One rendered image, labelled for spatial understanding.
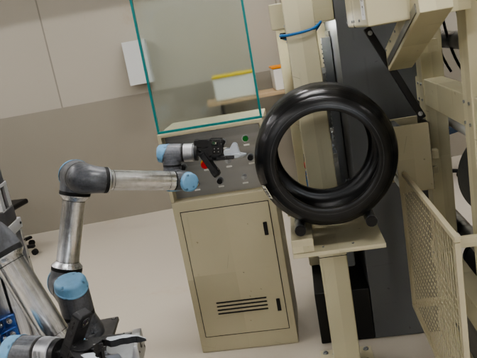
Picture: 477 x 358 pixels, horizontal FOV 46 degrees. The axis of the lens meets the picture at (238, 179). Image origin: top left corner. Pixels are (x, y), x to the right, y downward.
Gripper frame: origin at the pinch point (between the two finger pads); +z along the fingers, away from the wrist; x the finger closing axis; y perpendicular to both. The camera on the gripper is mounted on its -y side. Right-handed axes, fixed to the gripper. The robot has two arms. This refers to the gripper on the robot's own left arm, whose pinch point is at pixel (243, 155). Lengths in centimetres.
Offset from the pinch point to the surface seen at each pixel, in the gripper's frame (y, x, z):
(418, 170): -13, 19, 74
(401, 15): 51, -36, 55
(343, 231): -36, 7, 41
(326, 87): 26.8, -7.3, 33.3
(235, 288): -86, 57, -13
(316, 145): -1.8, 25.7, 30.5
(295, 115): 17.4, -11.6, 21.3
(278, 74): 9, 324, 9
